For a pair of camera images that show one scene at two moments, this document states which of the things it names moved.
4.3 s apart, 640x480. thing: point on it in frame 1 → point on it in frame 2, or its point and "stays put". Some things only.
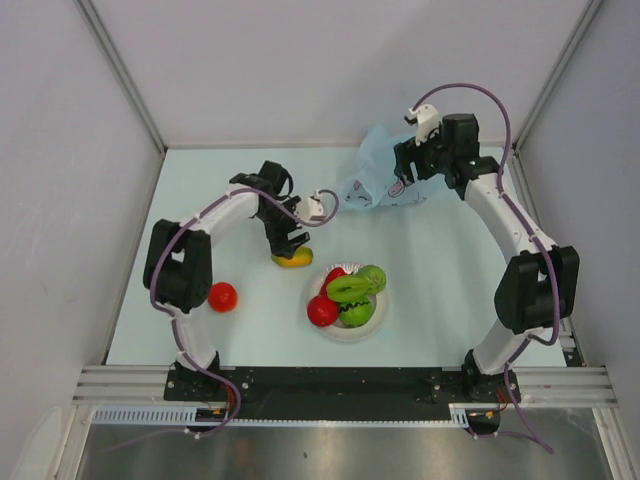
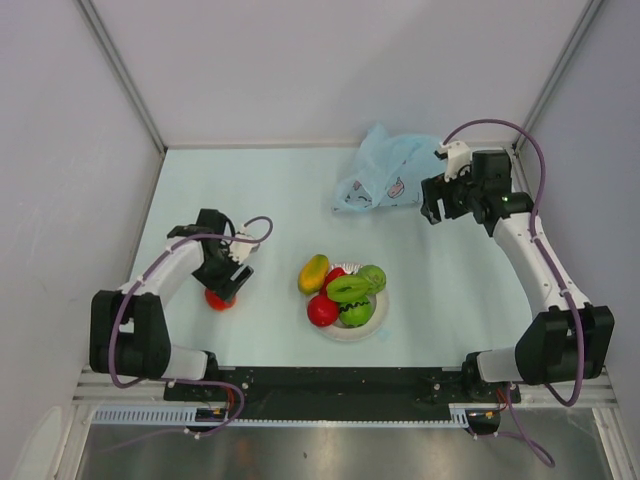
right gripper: x=409 y=152 → x=436 y=188
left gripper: x=280 y=244 → x=224 y=285
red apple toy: x=322 y=311 stays put
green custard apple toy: x=376 y=278 stays put
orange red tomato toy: x=223 y=297 stays put
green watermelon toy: x=356 y=313 stays put
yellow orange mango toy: x=302 y=257 → x=313 y=274
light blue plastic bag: x=376 y=180 stays put
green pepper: x=347 y=288 stays put
